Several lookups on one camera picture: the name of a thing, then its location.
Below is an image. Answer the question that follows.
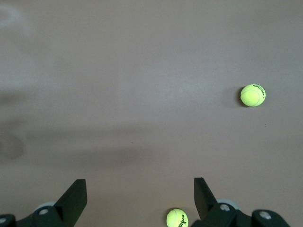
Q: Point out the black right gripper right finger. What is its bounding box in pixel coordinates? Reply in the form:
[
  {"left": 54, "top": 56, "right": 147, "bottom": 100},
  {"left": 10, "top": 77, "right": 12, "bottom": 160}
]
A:
[{"left": 190, "top": 177, "right": 292, "bottom": 227}]

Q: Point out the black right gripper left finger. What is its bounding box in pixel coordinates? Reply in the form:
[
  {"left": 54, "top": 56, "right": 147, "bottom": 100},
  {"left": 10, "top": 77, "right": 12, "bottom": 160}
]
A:
[{"left": 0, "top": 178, "right": 88, "bottom": 227}]

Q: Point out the yellow-green tennis ball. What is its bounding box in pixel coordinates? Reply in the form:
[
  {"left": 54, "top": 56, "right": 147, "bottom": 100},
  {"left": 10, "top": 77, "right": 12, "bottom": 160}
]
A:
[
  {"left": 166, "top": 208, "right": 189, "bottom": 227},
  {"left": 240, "top": 84, "right": 267, "bottom": 107}
]

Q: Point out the brown table cloth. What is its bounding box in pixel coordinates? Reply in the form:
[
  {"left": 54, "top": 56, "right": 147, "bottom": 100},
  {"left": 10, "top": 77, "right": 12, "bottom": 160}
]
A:
[{"left": 0, "top": 0, "right": 303, "bottom": 227}]

